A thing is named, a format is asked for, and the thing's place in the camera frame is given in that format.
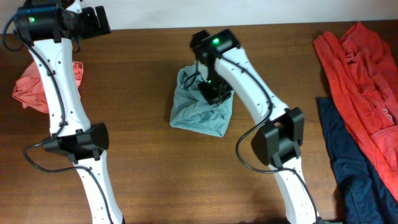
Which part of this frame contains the light blue polo shirt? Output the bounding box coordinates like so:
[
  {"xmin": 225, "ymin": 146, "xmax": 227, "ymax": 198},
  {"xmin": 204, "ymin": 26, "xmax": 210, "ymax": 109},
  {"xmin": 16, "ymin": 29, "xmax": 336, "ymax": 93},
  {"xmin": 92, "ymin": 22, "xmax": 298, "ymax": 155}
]
[{"xmin": 169, "ymin": 65, "xmax": 233, "ymax": 138}]

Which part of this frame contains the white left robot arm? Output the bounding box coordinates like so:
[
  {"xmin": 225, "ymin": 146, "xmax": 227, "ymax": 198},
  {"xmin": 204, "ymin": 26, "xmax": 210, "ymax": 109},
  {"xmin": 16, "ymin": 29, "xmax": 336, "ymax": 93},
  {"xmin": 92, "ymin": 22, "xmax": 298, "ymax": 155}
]
[{"xmin": 12, "ymin": 1, "xmax": 125, "ymax": 223}]

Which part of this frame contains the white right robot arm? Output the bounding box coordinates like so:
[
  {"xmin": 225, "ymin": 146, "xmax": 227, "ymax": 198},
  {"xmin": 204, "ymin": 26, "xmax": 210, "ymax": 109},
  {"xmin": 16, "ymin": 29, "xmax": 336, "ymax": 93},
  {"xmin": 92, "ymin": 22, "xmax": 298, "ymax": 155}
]
[{"xmin": 190, "ymin": 29, "xmax": 321, "ymax": 223}]

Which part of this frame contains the red-orange shirt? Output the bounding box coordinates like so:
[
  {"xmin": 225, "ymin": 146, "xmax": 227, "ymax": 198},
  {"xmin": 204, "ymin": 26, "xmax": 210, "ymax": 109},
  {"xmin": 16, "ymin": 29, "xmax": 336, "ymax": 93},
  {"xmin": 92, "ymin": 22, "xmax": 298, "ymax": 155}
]
[{"xmin": 313, "ymin": 22, "xmax": 397, "ymax": 198}]

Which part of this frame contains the dark navy garment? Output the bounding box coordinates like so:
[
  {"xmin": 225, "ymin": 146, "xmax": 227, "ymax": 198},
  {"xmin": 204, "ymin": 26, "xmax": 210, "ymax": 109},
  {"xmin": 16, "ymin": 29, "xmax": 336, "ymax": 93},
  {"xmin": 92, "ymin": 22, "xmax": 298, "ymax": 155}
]
[{"xmin": 317, "ymin": 97, "xmax": 397, "ymax": 223}]

